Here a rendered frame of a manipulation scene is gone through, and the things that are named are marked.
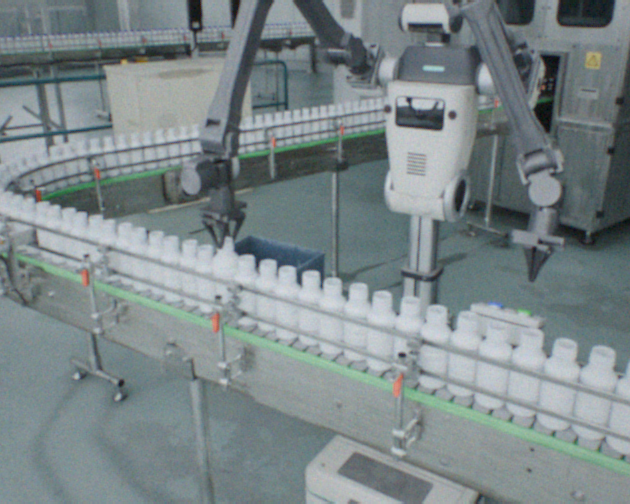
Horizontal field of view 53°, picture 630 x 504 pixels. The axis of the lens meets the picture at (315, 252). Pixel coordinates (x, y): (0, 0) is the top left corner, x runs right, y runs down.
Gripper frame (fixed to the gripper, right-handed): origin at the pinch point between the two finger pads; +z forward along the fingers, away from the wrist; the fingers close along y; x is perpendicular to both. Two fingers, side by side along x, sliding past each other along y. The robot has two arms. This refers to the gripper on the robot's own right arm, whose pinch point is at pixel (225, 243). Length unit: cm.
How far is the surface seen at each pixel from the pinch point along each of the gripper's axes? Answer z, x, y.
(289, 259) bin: 29, -23, -57
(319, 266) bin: 28, -9, -54
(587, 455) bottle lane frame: 20, 84, 5
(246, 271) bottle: 5.0, 7.3, 1.5
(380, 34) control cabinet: -16, -253, -557
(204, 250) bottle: 2.5, -5.3, 1.6
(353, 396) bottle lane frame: 25.3, 38.0, 5.1
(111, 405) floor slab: 119, -117, -46
